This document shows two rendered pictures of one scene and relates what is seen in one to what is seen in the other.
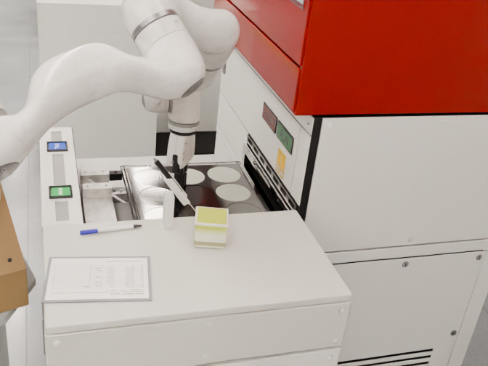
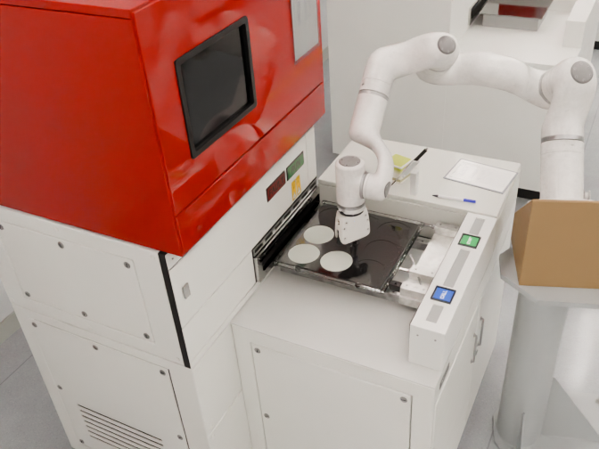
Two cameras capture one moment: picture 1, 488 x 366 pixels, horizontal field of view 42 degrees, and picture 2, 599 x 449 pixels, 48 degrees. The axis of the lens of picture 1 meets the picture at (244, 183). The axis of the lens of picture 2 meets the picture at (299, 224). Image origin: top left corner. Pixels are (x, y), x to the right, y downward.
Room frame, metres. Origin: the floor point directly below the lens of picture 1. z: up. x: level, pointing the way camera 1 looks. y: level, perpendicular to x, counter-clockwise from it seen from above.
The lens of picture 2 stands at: (2.77, 1.31, 2.20)
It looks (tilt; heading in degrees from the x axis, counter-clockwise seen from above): 35 degrees down; 229
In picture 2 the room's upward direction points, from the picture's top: 5 degrees counter-clockwise
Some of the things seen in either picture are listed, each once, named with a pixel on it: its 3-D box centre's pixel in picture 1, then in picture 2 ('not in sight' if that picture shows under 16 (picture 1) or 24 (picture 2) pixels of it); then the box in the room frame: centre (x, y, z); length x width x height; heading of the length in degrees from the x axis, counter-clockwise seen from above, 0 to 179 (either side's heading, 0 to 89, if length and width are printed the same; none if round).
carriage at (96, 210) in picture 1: (99, 213); (431, 266); (1.43, 0.37, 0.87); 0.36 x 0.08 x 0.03; 19
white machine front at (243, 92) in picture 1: (256, 125); (255, 229); (1.79, -0.02, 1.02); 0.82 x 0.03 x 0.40; 19
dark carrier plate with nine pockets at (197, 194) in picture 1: (196, 194); (348, 242); (1.53, 0.13, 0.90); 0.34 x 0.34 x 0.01; 19
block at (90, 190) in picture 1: (96, 189); (423, 274); (1.50, 0.40, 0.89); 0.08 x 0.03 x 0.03; 109
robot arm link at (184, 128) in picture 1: (184, 123); (350, 204); (1.58, 0.18, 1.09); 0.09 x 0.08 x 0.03; 166
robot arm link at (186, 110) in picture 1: (184, 95); (351, 181); (1.57, 0.18, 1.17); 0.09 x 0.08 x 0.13; 111
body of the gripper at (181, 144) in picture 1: (182, 144); (351, 221); (1.57, 0.18, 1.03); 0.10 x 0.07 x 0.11; 166
